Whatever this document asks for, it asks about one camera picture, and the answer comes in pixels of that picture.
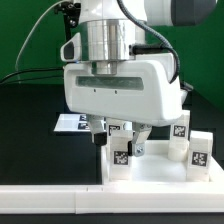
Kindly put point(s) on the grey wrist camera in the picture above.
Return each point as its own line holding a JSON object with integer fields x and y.
{"x": 185, "y": 89}

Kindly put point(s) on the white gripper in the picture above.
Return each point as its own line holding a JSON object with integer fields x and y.
{"x": 143, "y": 91}

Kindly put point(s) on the black camera stand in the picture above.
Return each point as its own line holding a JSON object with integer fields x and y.
{"x": 71, "y": 14}

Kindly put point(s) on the white sheet with tags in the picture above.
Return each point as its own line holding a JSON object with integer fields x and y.
{"x": 71, "y": 123}

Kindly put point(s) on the white square tabletop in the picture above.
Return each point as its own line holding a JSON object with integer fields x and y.
{"x": 155, "y": 166}

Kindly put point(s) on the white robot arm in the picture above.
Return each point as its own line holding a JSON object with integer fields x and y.
{"x": 113, "y": 31}

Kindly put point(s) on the white L-shaped fence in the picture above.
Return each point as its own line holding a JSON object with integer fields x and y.
{"x": 136, "y": 197}

